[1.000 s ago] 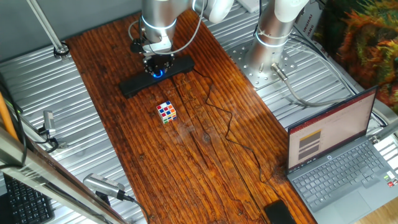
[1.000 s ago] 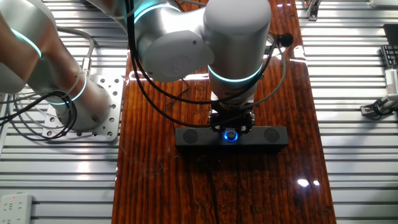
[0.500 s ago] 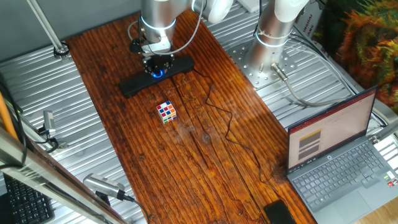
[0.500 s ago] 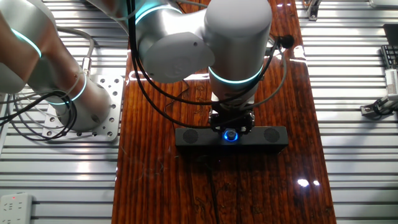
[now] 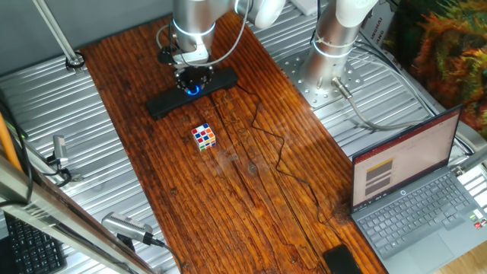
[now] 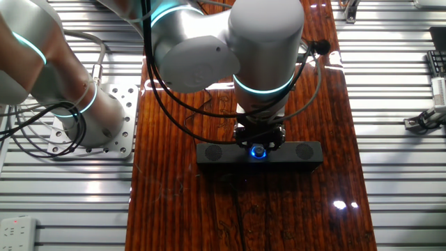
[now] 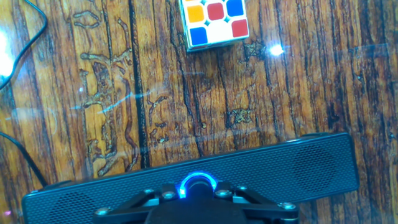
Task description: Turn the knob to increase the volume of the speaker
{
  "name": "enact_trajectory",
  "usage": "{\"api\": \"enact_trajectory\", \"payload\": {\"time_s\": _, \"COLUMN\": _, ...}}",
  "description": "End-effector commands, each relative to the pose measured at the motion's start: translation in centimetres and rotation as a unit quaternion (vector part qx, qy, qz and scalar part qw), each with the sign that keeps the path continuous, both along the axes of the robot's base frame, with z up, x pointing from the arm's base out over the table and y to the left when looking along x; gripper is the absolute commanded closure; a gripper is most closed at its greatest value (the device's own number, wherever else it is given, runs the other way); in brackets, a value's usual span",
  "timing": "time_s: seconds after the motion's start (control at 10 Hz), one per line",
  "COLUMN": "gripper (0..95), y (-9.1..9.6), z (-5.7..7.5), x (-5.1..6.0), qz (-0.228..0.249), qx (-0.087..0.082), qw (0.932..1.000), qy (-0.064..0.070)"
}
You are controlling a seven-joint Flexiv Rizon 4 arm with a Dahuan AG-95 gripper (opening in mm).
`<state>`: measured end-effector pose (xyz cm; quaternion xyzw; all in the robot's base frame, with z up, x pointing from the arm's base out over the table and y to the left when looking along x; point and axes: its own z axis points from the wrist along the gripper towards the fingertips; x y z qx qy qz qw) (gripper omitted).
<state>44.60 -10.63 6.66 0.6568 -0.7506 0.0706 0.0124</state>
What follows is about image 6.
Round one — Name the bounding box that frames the black soundbar speaker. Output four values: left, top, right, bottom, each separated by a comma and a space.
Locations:
195, 140, 324, 172

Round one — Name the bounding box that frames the grey conduit cable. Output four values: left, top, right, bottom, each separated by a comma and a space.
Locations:
62, 29, 107, 86

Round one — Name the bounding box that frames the white power strip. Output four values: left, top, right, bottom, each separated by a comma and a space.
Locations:
0, 215, 38, 251

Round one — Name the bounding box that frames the metal stand foot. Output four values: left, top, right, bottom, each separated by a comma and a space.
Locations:
343, 0, 362, 24

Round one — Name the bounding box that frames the silver finned camera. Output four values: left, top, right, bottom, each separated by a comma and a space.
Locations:
431, 76, 446, 107

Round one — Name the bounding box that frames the dark flat panel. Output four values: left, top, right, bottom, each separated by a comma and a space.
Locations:
429, 26, 446, 52

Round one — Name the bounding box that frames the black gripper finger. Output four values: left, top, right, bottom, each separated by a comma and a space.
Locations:
233, 129, 255, 151
266, 127, 287, 149

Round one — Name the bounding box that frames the thin black speaker cable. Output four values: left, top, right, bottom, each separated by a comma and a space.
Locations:
183, 89, 213, 144

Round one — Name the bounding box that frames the black looped cable bundle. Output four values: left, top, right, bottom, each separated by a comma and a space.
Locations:
0, 100, 87, 158

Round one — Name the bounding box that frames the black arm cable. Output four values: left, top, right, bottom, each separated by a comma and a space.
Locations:
141, 0, 241, 146
144, 0, 313, 119

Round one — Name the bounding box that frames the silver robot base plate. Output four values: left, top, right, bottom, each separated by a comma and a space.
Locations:
47, 83, 140, 160

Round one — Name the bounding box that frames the black keyboard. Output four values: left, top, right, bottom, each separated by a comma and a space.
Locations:
426, 50, 446, 78

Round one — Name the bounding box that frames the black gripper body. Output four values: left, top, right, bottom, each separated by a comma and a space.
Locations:
233, 115, 286, 139

